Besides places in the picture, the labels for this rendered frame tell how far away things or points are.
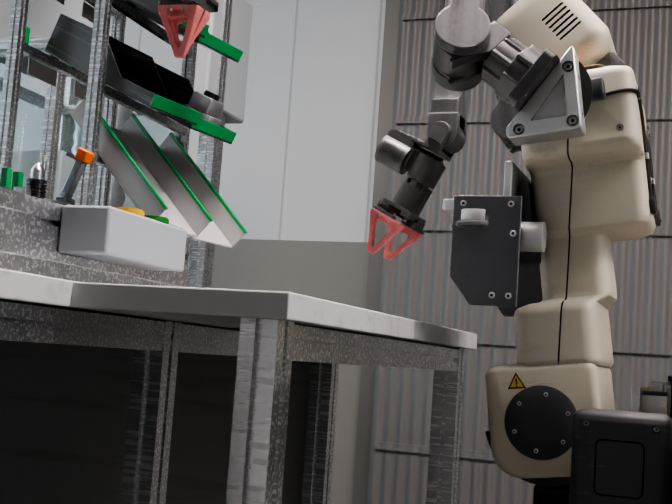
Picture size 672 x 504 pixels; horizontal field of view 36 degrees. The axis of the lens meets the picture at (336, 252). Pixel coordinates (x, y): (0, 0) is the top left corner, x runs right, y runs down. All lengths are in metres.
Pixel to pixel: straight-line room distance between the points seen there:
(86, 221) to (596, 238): 0.73
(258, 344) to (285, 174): 3.47
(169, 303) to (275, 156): 3.49
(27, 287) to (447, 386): 0.95
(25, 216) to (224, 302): 0.30
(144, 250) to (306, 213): 3.16
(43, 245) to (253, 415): 0.36
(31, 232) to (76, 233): 0.06
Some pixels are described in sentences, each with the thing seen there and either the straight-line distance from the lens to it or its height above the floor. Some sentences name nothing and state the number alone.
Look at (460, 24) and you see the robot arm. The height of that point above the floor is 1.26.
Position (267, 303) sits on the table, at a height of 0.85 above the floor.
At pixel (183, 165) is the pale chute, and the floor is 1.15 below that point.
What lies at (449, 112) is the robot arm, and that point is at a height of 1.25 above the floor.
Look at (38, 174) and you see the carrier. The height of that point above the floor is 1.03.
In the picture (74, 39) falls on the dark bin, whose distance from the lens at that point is 1.91.
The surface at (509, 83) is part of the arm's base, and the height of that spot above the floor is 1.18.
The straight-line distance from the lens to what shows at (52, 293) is 1.18.
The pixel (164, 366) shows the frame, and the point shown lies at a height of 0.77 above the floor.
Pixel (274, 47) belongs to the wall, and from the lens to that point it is 4.75.
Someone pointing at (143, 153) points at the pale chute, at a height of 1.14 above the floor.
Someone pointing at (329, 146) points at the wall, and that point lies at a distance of 4.52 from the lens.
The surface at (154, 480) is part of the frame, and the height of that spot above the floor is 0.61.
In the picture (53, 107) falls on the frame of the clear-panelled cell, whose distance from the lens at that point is 2.67.
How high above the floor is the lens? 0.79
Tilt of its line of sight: 6 degrees up
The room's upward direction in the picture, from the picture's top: 4 degrees clockwise
